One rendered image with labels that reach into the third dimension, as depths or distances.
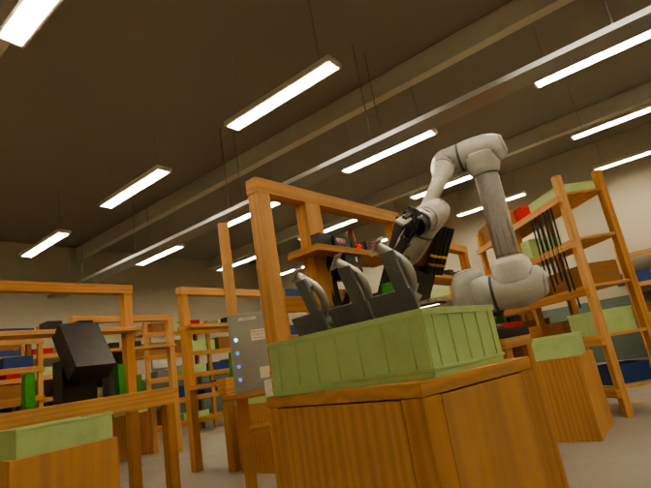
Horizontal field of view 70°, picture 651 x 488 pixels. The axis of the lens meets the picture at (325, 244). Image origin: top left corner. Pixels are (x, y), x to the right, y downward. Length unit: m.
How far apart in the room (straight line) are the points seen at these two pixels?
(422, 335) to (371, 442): 0.31
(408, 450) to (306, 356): 0.44
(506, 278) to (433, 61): 4.85
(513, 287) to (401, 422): 1.00
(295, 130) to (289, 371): 6.32
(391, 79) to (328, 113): 1.10
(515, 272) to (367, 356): 0.93
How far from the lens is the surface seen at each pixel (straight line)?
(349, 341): 1.35
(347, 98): 7.16
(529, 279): 2.05
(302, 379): 1.49
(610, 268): 5.35
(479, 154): 2.15
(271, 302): 2.50
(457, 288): 2.10
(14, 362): 8.83
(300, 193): 2.92
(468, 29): 6.60
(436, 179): 2.01
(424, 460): 1.20
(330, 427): 1.42
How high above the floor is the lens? 0.86
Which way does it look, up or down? 14 degrees up
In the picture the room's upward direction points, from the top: 9 degrees counter-clockwise
